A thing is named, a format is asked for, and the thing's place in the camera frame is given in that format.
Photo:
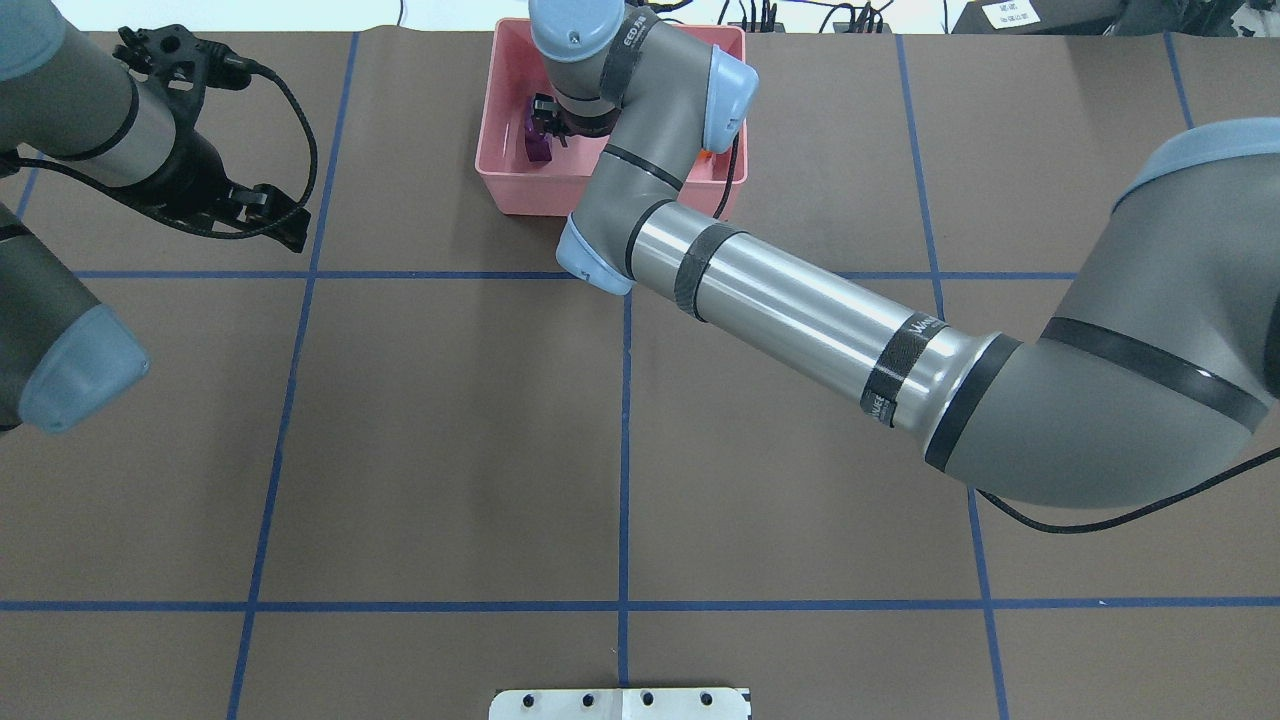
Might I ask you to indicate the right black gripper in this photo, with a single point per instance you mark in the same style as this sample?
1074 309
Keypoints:
546 112

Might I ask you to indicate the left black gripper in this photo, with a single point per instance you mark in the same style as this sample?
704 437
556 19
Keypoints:
196 168

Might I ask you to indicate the purple block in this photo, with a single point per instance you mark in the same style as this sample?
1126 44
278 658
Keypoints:
535 153

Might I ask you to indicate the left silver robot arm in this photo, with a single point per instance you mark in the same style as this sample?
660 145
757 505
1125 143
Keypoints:
121 121

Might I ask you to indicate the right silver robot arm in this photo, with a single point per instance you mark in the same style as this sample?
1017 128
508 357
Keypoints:
1145 384

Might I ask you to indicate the pink plastic box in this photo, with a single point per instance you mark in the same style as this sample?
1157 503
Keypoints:
554 188

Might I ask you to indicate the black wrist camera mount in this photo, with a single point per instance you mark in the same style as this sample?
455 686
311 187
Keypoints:
172 54

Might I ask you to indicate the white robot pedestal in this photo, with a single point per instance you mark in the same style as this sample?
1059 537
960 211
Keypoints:
623 703

